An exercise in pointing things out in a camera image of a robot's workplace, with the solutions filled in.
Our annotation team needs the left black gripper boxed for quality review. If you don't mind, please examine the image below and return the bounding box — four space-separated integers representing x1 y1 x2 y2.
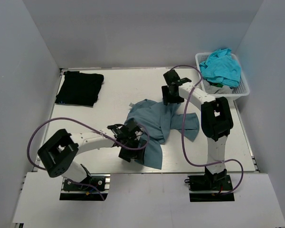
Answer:
119 136 146 163

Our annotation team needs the grey-blue t-shirt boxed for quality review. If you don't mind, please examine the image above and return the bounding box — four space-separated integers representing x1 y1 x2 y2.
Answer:
127 99 200 170

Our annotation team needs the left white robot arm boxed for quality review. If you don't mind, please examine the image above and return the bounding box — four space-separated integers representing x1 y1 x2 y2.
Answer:
38 119 150 190

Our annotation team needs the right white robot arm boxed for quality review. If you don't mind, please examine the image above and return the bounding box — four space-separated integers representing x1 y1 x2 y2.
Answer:
161 69 233 190

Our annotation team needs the grey t-shirt in basket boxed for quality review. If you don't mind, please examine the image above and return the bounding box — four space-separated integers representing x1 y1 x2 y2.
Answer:
203 80 233 94

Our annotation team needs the green item in basket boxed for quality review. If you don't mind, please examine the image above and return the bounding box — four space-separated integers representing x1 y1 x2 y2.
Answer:
209 82 223 87

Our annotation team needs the turquoise t-shirt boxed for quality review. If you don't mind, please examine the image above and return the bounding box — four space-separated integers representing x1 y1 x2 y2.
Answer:
199 48 241 88

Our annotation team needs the white plastic laundry basket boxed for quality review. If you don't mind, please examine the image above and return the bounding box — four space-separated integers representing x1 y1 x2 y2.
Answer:
195 52 250 101

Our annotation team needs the folded black t-shirt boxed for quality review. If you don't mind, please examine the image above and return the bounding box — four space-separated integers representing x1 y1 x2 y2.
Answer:
55 71 104 107

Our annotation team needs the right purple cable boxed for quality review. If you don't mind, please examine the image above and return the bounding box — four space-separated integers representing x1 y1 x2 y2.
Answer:
165 65 244 196

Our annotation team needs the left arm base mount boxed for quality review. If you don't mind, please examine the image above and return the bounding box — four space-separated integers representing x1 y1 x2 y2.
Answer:
59 174 110 201

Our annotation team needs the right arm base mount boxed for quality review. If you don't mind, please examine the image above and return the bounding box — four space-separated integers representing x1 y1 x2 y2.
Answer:
184 175 235 202

